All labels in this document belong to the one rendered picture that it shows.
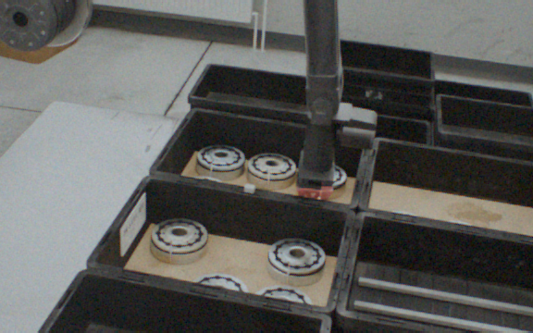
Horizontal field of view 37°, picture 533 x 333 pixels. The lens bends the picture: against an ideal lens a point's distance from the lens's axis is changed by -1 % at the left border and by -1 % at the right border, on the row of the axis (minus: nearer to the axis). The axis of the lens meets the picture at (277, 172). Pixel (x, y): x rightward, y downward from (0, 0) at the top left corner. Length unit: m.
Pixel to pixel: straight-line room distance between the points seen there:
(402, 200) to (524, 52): 2.99
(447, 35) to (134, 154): 2.79
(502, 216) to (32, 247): 0.98
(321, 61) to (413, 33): 3.20
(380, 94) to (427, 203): 1.27
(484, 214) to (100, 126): 1.04
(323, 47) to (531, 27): 3.29
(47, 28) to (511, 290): 1.02
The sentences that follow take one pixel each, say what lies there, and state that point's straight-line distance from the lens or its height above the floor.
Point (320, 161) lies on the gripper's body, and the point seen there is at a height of 0.99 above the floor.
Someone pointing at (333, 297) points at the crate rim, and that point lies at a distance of 1.25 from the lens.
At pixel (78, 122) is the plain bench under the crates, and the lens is 2.22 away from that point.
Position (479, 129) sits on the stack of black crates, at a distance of 2.87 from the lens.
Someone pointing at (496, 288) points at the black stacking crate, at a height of 0.83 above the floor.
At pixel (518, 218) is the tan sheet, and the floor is 0.83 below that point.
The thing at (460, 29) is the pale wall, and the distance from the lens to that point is 4.55.
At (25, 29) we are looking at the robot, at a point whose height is 1.11.
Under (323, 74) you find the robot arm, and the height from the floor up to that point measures 1.17.
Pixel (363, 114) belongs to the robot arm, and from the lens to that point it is 1.46.
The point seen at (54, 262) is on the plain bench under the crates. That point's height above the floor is 0.70.
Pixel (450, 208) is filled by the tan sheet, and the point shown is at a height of 0.83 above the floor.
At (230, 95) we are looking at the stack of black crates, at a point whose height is 0.49.
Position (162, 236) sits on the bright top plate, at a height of 0.86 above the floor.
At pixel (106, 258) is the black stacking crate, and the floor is 0.90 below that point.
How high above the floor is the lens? 1.71
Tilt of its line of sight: 30 degrees down
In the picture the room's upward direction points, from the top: 5 degrees clockwise
